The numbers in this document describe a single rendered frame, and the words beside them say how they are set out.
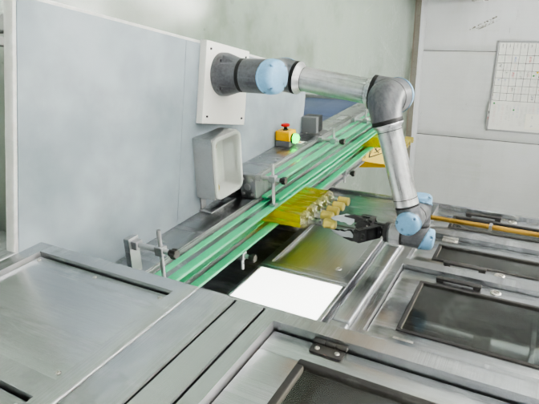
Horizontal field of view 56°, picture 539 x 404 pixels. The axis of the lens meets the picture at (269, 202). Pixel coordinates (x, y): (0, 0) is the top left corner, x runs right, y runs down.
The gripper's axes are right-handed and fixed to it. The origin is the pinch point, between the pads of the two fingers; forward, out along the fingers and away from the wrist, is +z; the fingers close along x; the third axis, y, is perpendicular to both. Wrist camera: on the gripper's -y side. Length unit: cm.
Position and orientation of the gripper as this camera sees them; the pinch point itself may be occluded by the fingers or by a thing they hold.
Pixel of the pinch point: (334, 224)
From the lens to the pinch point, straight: 186.6
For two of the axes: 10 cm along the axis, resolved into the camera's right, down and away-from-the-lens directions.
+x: 0.2, -9.5, -3.0
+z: -8.9, -1.5, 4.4
